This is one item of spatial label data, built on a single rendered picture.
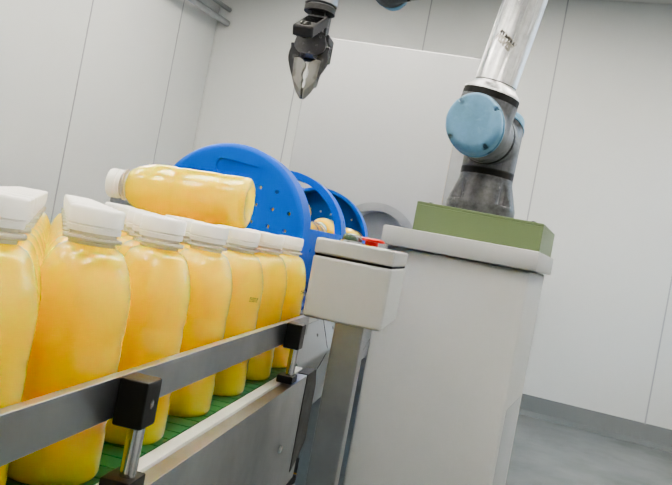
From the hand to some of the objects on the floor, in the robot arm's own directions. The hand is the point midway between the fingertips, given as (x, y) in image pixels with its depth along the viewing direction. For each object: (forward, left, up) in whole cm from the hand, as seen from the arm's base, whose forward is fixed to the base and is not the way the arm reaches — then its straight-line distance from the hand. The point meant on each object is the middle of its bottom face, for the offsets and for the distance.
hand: (301, 92), depth 171 cm
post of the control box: (-38, +59, -140) cm, 157 cm away
